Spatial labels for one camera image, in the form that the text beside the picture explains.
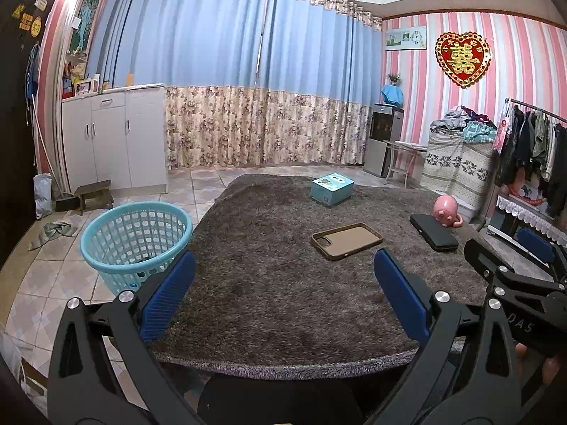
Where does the grey shaggy table rug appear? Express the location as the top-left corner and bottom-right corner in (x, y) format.
(151, 172), (532, 379)

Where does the teal cardboard box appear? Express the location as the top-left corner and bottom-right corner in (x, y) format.
(310, 172), (355, 206)

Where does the black rectangular case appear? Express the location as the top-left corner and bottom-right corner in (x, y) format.
(409, 214), (460, 252)

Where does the small folding table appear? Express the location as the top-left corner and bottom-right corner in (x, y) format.
(383, 139), (428, 187)

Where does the colourful shelf clutter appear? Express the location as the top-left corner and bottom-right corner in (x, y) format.
(62, 59), (100, 98)

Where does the red heart wall decoration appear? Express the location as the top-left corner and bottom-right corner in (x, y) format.
(435, 32), (492, 89)

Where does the grey rag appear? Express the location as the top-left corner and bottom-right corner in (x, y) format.
(28, 220), (79, 252)

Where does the small wooden stool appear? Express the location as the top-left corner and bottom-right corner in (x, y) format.
(73, 180), (113, 215)

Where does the blue and floral curtain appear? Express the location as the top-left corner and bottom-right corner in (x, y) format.
(86, 0), (384, 169)

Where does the black door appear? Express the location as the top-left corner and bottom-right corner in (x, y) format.
(0, 0), (58, 266)

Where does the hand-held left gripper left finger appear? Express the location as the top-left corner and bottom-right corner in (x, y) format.
(48, 251), (198, 425)

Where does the blue hanging bag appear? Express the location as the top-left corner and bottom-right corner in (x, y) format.
(24, 43), (41, 100)

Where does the grey water dispenser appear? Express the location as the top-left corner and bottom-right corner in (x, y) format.
(363, 103), (405, 178)

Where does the green wall poster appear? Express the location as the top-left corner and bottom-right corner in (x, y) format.
(71, 0), (100, 56)

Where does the white lace cloth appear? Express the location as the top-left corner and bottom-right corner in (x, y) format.
(495, 195), (567, 249)

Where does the broom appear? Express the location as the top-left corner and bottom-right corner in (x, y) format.
(31, 95), (63, 198)

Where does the row of hanging clothes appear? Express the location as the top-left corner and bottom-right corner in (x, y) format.
(492, 97), (567, 217)

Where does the brown phone case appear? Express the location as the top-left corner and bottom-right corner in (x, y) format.
(310, 222), (384, 261)

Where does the white sack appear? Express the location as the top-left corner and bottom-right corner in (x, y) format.
(33, 172), (54, 221)

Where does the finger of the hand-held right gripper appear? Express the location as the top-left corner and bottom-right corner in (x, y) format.
(516, 228), (567, 284)
(464, 238), (510, 282)

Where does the light blue plastic basket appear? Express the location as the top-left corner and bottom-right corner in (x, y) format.
(80, 201), (194, 296)

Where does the pile of clothes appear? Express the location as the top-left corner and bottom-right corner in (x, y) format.
(430, 105), (498, 145)

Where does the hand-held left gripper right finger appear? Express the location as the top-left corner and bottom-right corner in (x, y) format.
(373, 248), (521, 425)

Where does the person's right hand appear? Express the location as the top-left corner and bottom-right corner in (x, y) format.
(514, 342), (563, 386)

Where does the white cabinet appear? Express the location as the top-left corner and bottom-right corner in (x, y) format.
(61, 83), (169, 196)

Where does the pink pig toy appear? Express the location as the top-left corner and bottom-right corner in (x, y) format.
(433, 195), (465, 227)

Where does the covered box with clothes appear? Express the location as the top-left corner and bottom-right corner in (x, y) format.
(420, 130), (499, 222)

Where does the wall picture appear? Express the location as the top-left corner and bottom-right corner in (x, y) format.
(384, 27), (428, 51)

